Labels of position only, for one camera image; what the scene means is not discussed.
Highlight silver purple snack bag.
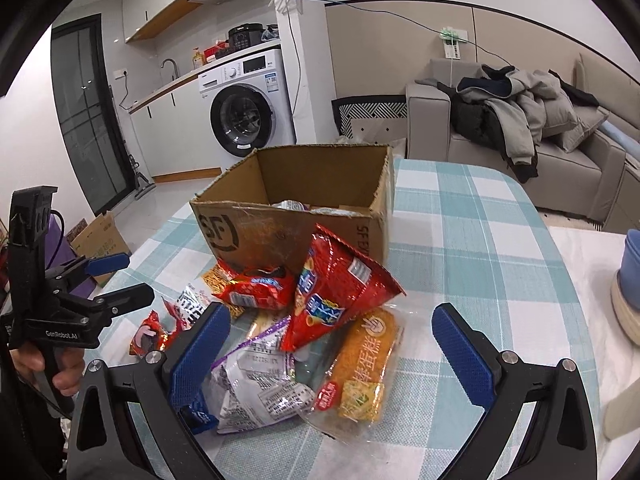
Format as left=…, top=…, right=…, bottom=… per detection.
left=202, top=318, right=314, bottom=434

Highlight orange white noodle snack bag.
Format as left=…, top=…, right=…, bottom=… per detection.
left=174, top=264, right=245, bottom=327

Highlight red biscuit snack bag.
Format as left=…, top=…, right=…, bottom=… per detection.
left=280, top=224, right=405, bottom=352

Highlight person's left hand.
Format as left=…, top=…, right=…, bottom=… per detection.
left=8, top=344, right=87, bottom=398

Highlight small cardboard box on floor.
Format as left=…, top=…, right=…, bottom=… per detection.
left=70, top=211, right=131, bottom=258

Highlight small red white candy packet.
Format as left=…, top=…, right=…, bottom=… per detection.
left=129, top=310, right=171, bottom=359

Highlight red chip bag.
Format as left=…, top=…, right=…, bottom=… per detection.
left=214, top=260, right=295, bottom=311

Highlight orange egg cake packet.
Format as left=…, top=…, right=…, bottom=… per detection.
left=303, top=306, right=406, bottom=443

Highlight teal plaid tablecloth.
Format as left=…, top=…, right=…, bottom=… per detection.
left=84, top=157, right=601, bottom=480

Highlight brown cardboard SF box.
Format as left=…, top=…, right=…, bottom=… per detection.
left=190, top=144, right=395, bottom=273

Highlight black glass door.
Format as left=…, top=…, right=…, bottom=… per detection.
left=51, top=14, right=134, bottom=216

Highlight white kitchen counter cabinets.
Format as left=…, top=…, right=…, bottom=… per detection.
left=130, top=39, right=280, bottom=180

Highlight blue plastic bowl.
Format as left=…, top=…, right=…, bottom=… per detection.
left=618, top=229, right=640, bottom=312

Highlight beige fabric sofa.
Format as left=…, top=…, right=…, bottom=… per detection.
left=406, top=58, right=626, bottom=223

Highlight white front-load washing machine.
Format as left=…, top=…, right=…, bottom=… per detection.
left=198, top=47, right=297, bottom=170

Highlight grey jacket pile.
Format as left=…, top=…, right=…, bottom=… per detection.
left=416, top=64, right=608, bottom=183

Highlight black patterned chair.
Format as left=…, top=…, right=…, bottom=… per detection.
left=331, top=94, right=407, bottom=139

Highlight black rice cooker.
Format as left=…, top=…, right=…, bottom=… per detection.
left=228, top=23, right=265, bottom=51

